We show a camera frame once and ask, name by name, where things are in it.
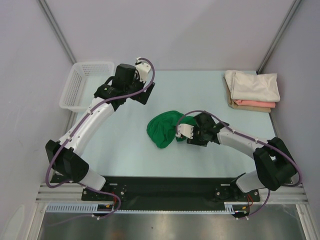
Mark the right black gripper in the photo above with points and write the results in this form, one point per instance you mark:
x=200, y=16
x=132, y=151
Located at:
x=195, y=141

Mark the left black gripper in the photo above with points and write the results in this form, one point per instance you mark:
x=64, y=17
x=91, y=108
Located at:
x=142, y=97

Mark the green t shirt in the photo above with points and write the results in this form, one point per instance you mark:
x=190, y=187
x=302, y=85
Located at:
x=162, y=129

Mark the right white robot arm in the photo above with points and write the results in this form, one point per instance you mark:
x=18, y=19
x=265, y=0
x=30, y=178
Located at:
x=274, y=165

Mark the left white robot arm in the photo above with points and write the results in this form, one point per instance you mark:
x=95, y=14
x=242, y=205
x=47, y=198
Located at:
x=64, y=156

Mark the white plastic basket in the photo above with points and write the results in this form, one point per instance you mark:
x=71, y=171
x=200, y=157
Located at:
x=82, y=82

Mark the pink folded t shirt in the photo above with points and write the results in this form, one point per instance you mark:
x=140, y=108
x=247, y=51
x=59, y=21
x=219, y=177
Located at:
x=253, y=103

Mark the cream folded t shirt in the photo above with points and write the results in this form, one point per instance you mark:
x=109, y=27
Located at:
x=250, y=87

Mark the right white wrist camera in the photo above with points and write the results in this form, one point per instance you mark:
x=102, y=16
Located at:
x=185, y=130

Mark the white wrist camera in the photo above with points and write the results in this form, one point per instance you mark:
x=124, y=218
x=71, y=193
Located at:
x=185, y=130
x=143, y=70

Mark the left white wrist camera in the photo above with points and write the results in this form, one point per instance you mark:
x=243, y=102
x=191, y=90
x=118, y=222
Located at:
x=143, y=70

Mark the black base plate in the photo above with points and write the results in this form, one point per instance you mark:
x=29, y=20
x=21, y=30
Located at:
x=173, y=193

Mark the aluminium front rail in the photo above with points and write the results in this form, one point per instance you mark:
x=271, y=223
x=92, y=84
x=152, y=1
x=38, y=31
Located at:
x=72, y=193

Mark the left aluminium corner post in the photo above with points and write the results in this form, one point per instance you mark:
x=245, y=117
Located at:
x=49, y=16

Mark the aluminium corner post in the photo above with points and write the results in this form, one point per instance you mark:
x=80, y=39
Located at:
x=293, y=9
x=49, y=16

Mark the white slotted cable duct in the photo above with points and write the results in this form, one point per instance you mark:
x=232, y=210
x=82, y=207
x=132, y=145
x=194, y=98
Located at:
x=95, y=208

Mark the right aluminium corner post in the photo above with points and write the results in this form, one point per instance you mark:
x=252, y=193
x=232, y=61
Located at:
x=293, y=9

